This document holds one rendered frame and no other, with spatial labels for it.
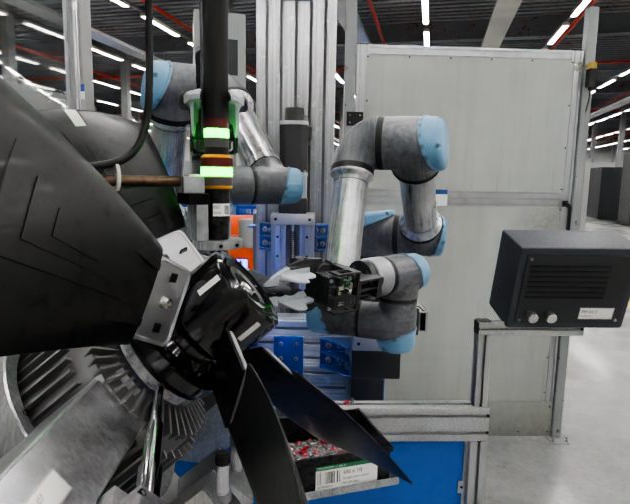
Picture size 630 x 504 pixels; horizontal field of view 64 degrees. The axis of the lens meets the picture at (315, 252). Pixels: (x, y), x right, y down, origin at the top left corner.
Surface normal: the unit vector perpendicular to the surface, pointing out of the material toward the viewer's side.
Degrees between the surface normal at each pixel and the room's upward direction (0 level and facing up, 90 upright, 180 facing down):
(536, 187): 90
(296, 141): 90
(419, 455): 90
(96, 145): 48
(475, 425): 90
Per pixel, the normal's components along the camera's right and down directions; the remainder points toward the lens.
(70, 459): 0.78, -0.62
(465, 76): 0.04, 0.15
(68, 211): 0.93, -0.11
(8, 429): -0.20, -0.16
